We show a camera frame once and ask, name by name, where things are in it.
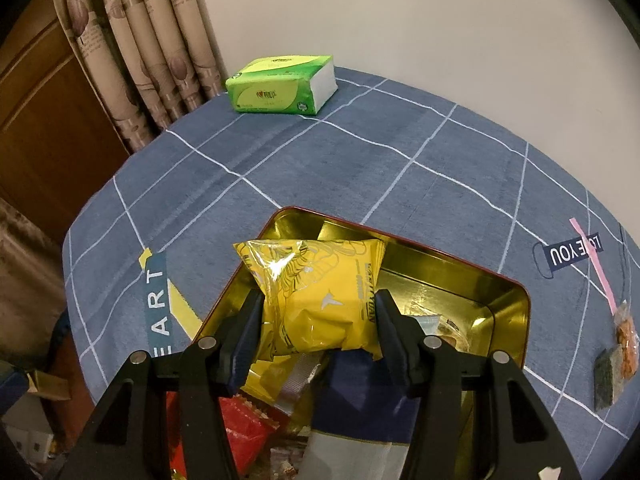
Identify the cardboard box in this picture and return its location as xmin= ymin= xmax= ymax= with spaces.
xmin=25 ymin=370 xmax=71 ymax=401

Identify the blue checked blanket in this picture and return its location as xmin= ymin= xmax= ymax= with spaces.
xmin=62 ymin=65 xmax=640 ymax=480

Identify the dark green cube packet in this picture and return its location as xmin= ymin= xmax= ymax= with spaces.
xmin=593 ymin=345 xmax=638 ymax=413

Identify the navy and light blue packet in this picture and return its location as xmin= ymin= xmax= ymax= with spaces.
xmin=302 ymin=347 xmax=423 ymax=480

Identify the yellow snack packet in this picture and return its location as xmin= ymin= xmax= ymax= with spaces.
xmin=242 ymin=352 xmax=328 ymax=406
xmin=234 ymin=237 xmax=388 ymax=361

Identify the clear orange snack packet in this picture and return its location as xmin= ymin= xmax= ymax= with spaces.
xmin=612 ymin=299 xmax=640 ymax=356

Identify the beige patterned curtain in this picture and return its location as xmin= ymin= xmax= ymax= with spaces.
xmin=50 ymin=0 xmax=223 ymax=153

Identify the brown cloth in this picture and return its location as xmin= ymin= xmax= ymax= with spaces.
xmin=0 ymin=197 xmax=68 ymax=361

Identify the green tissue pack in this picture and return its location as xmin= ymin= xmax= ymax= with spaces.
xmin=225 ymin=54 xmax=338 ymax=116

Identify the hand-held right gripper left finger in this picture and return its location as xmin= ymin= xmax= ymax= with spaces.
xmin=60 ymin=290 xmax=266 ymax=480

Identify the brown wooden door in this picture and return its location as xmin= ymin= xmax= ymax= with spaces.
xmin=0 ymin=0 xmax=133 ymax=246

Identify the white box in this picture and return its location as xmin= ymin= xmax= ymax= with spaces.
xmin=0 ymin=395 xmax=56 ymax=461

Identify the red snack packet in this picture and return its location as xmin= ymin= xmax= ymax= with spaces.
xmin=165 ymin=392 xmax=281 ymax=478

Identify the dark red tin box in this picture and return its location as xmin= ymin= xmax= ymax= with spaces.
xmin=165 ymin=206 xmax=532 ymax=480

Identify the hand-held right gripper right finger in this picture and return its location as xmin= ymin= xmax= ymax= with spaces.
xmin=374 ymin=290 xmax=583 ymax=480

